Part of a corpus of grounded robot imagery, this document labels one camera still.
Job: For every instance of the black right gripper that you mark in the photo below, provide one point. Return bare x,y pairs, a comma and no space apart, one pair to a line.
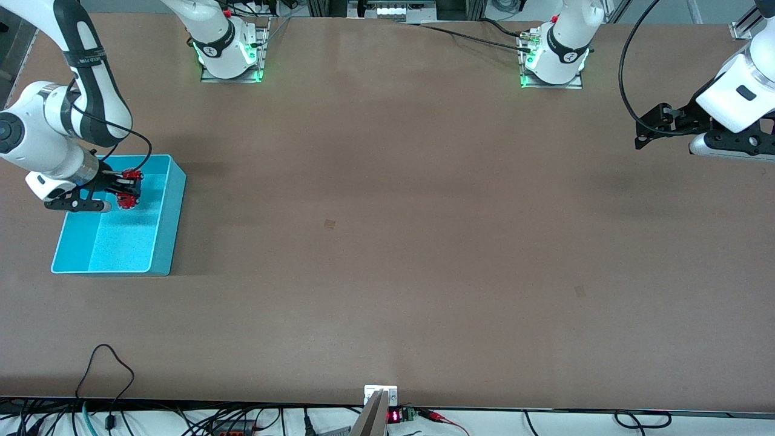
109,181

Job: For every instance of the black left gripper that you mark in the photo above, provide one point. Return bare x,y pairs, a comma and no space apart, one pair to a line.
688,117

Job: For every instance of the red beetle toy car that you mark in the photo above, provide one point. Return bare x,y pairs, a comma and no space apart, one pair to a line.
129,200

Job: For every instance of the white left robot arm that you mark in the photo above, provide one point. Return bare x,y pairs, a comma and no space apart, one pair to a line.
560,48

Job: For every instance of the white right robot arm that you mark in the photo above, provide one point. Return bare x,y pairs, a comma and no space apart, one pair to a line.
36,139

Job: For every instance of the blue plastic box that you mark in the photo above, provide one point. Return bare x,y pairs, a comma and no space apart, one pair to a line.
121,242

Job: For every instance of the square brown tape patch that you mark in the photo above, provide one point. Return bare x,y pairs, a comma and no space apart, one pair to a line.
580,291

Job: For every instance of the black power strip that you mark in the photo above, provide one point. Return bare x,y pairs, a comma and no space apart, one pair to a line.
233,427

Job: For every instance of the silver device with white lights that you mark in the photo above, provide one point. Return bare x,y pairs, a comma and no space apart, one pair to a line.
393,9

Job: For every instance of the red digit display module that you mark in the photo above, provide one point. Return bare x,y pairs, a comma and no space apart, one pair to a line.
399,415

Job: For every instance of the aluminium frame profile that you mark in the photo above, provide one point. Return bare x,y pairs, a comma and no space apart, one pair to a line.
746,24

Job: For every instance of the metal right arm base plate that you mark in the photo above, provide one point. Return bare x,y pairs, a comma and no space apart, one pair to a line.
263,48

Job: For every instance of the metal front camera bracket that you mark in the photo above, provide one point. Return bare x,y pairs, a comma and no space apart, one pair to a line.
378,409

